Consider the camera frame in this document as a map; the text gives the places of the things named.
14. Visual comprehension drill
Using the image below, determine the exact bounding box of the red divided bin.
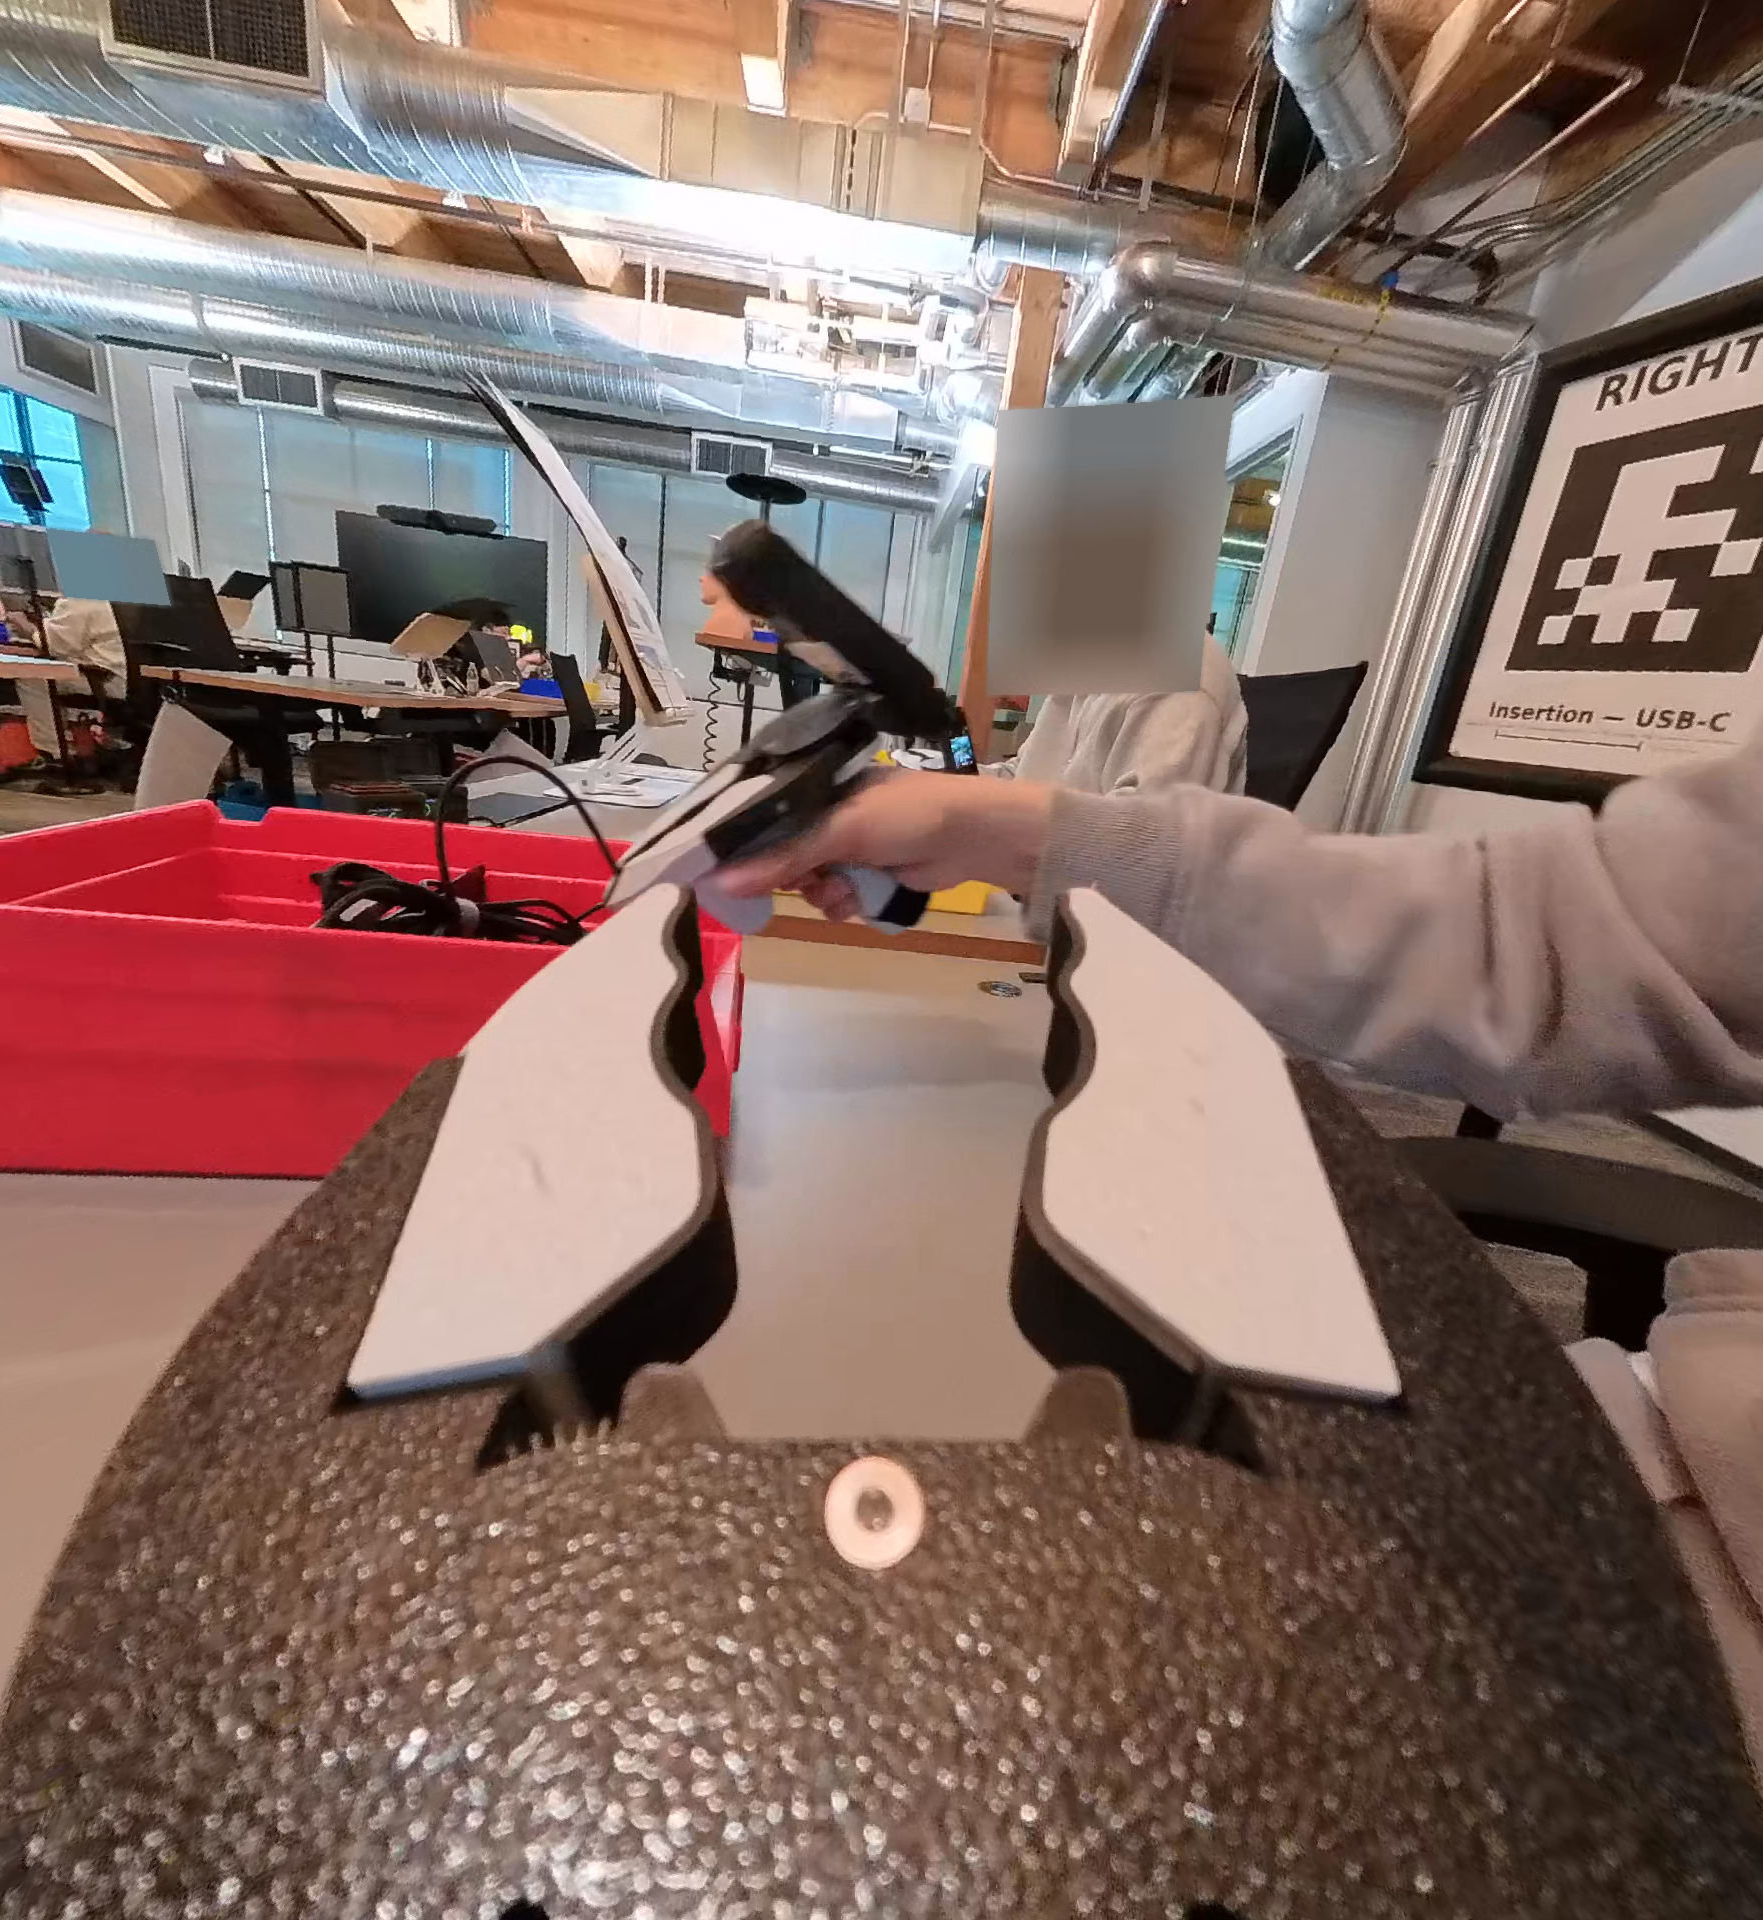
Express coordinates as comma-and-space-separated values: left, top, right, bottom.
0, 796, 751, 1181

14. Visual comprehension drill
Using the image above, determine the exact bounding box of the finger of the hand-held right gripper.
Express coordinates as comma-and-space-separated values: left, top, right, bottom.
604, 759, 782, 916
672, 698, 867, 806

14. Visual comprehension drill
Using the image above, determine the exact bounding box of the grey desk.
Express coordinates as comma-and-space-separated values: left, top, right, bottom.
0, 919, 1273, 1698

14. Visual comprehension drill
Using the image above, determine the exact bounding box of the person's right forearm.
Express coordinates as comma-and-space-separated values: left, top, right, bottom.
1033, 659, 1763, 1119

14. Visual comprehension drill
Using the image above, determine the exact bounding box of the large silver air duct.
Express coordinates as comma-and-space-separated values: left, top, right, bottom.
0, 0, 1001, 395

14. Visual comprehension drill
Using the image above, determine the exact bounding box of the person's right hand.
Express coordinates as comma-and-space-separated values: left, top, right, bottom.
788, 769, 1057, 924

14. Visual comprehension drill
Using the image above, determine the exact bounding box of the silver duct pipe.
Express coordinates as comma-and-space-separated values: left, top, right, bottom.
972, 0, 1540, 395

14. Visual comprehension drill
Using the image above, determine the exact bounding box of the black chair armrest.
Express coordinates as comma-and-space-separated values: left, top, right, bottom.
1397, 1107, 1763, 1353

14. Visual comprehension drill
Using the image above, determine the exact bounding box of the black monitor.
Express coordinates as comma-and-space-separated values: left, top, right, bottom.
336, 512, 550, 649

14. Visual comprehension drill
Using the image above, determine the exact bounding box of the black office chair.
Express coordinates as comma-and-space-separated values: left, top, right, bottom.
1235, 659, 1369, 811

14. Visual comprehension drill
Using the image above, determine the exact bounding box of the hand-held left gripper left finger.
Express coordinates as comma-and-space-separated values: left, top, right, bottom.
342, 885, 742, 1402

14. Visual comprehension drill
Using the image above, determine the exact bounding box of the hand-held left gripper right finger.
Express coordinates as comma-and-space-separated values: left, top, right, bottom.
1011, 885, 1408, 1410

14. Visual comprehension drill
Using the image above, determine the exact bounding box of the thin black cable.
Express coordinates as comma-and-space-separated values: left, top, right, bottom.
430, 749, 630, 902

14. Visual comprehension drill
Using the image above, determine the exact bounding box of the black framed marker sign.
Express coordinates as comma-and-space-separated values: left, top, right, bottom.
1408, 255, 1763, 811

